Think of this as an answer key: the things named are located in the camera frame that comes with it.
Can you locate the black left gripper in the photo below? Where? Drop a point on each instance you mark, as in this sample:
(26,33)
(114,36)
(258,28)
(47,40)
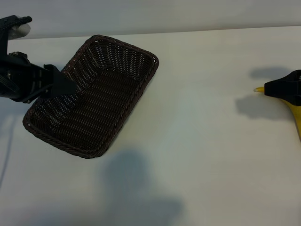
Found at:
(18,77)

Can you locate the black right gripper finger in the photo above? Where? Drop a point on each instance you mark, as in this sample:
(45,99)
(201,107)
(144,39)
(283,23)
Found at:
(287,83)
(290,96)

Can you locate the yellow banana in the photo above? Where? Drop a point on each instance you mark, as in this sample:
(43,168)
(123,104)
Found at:
(296,117)

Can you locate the dark brown woven basket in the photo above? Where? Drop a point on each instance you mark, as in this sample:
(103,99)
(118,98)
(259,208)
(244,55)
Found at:
(105,106)

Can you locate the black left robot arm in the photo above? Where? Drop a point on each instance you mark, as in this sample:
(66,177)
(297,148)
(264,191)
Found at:
(3,35)

